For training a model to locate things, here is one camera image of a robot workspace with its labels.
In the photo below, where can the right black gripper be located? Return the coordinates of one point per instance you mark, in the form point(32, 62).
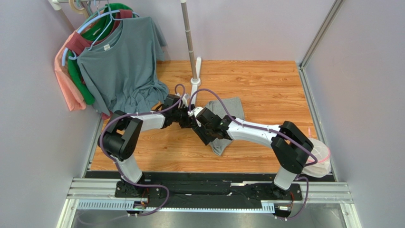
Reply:
point(200, 134)

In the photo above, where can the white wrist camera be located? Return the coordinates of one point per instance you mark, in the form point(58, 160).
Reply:
point(194, 112)
point(184, 101)

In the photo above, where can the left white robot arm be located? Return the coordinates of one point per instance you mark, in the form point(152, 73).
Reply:
point(119, 139)

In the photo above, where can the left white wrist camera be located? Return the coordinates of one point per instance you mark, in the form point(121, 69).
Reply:
point(184, 101)

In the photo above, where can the grey-blue t-shirt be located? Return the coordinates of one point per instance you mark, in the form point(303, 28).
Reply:
point(120, 72)

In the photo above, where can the white clothes rack stand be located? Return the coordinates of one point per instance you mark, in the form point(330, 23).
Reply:
point(196, 62)

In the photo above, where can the aluminium frame post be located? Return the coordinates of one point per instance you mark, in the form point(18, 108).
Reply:
point(337, 4)

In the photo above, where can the grey cloth napkin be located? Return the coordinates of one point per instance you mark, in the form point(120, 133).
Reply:
point(234, 107)

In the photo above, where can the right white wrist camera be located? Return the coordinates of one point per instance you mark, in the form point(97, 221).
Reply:
point(194, 112)

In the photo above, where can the pink t-shirt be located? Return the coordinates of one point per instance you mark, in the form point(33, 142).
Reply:
point(71, 94)

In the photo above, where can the light blue hanger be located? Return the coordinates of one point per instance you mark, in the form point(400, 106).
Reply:
point(91, 25)

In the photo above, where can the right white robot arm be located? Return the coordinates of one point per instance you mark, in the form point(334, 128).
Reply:
point(290, 145)

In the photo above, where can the maroon t-shirt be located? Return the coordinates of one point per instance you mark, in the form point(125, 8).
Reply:
point(101, 29)

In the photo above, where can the green t-shirt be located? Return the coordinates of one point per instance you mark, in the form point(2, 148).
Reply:
point(74, 70)

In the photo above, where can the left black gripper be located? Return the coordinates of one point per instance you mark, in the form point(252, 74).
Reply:
point(188, 123)

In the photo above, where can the white mesh laundry basket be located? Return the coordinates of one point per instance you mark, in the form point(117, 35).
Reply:
point(322, 153)

